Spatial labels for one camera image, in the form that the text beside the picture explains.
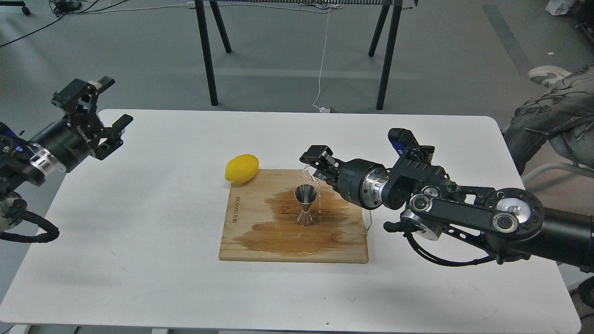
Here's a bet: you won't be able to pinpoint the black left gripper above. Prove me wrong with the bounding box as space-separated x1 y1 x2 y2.
29 77 133 173

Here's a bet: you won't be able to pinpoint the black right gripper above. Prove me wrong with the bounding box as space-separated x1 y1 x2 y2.
299 145 389 211

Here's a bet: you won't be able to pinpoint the small clear glass cup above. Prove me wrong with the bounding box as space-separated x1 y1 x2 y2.
302 165 320 187

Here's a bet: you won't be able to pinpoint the steel double jigger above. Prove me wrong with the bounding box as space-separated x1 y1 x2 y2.
294 184 318 226

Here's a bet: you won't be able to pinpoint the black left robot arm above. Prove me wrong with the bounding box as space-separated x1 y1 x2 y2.
0 76 132 243

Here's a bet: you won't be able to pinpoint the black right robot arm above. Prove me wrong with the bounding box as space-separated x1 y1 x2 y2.
300 128 594 273

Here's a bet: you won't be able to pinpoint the yellow lemon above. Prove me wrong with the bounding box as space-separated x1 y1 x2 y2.
224 154 259 185

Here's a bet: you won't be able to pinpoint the wooden cutting board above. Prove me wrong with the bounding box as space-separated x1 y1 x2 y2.
219 169 368 263

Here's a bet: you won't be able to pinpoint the black-legged background table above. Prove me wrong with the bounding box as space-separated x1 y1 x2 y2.
187 0 418 111

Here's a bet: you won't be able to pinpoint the black floor cables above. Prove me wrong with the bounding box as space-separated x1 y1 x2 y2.
0 0 135 49

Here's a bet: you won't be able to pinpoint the white hanging cable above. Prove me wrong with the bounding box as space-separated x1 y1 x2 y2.
312 5 344 113

